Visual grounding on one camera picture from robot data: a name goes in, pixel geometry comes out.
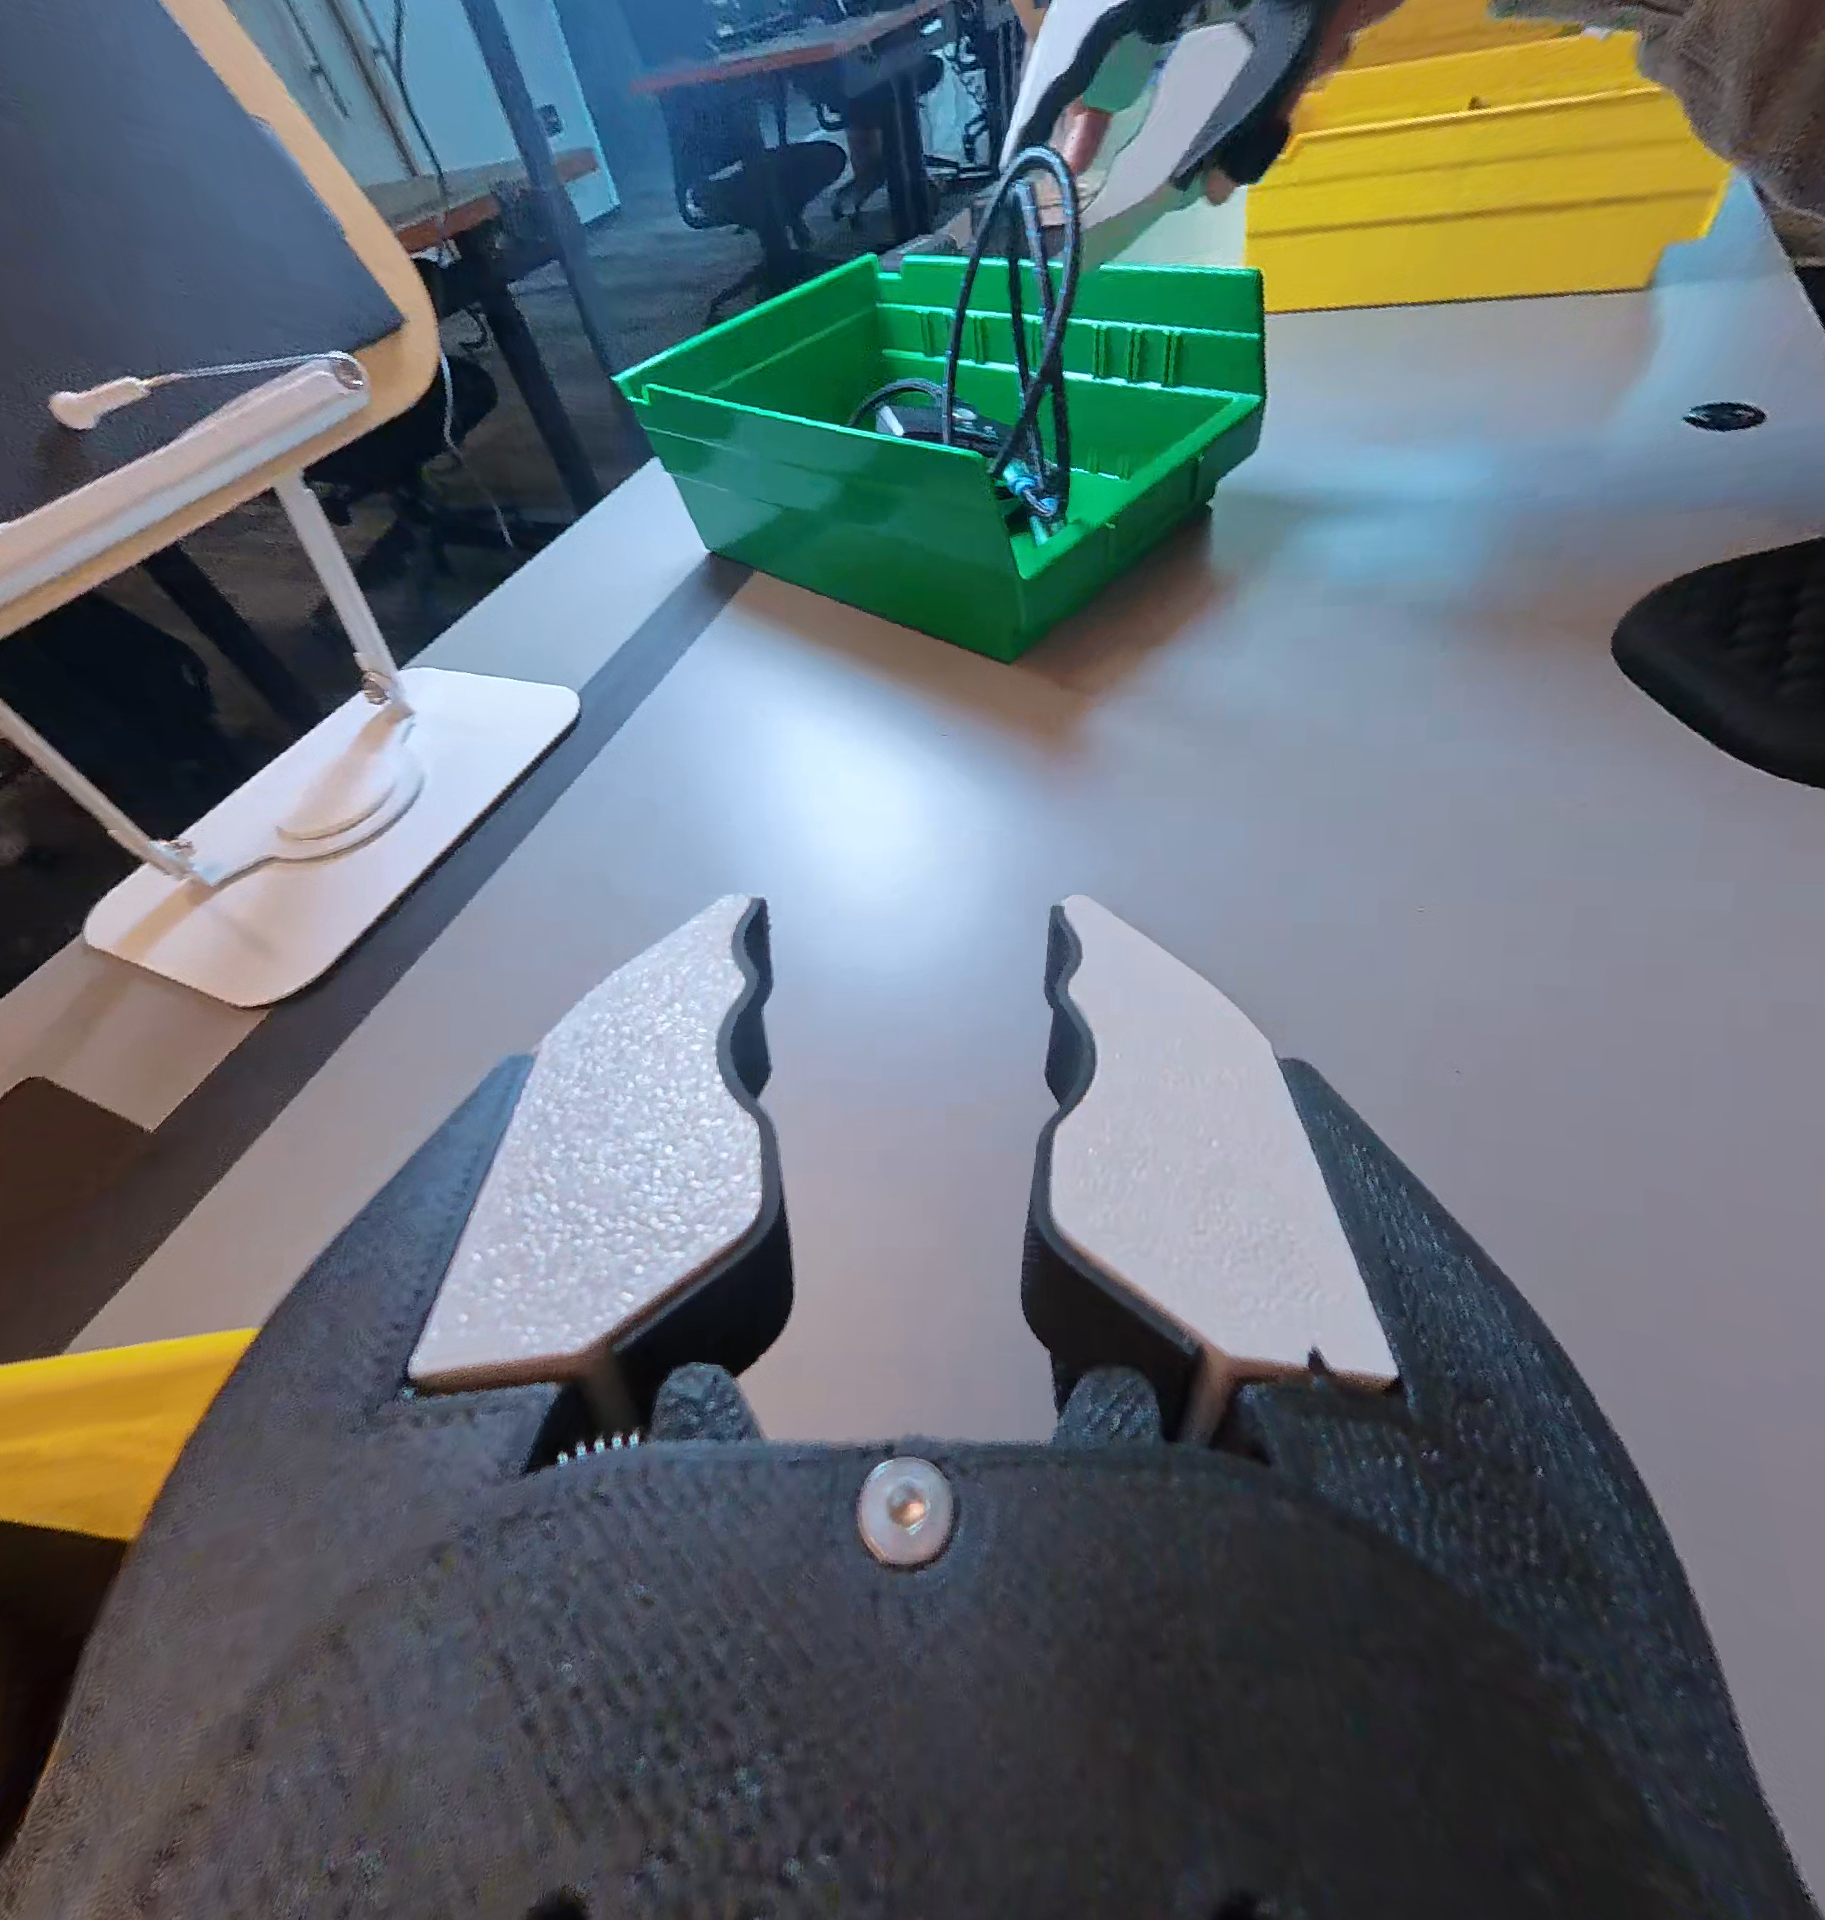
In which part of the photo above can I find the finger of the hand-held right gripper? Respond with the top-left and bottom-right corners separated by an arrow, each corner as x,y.
1002,0 -> 1161,167
1093,45 -> 1289,236

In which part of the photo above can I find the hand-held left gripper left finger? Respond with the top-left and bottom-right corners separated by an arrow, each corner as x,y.
406,891 -> 795,1405

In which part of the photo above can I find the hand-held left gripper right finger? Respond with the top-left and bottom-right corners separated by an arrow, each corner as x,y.
1024,896 -> 1402,1412

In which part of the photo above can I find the black HDMI cable green plug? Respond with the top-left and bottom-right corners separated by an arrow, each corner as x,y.
935,145 -> 1087,549

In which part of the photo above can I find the green plastic bin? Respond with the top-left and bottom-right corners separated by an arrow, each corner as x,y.
613,254 -> 1267,664

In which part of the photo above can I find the yellow plastic bin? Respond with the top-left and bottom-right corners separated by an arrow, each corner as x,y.
0,1326 -> 258,1548
1243,26 -> 1746,318

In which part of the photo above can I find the person's right forearm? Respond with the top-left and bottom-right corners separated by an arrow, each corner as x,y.
1557,0 -> 1825,182

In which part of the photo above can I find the wooden office desk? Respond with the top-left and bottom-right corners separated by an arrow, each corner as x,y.
372,151 -> 600,513
627,0 -> 959,242

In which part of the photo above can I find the black office chair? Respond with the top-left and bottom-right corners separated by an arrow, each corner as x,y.
673,45 -> 854,318

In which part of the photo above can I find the black foam pad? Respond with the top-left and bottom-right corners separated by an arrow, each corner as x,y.
1609,525 -> 1825,799

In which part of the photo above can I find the white tipped pin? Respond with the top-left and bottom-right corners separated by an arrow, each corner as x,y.
50,351 -> 368,431

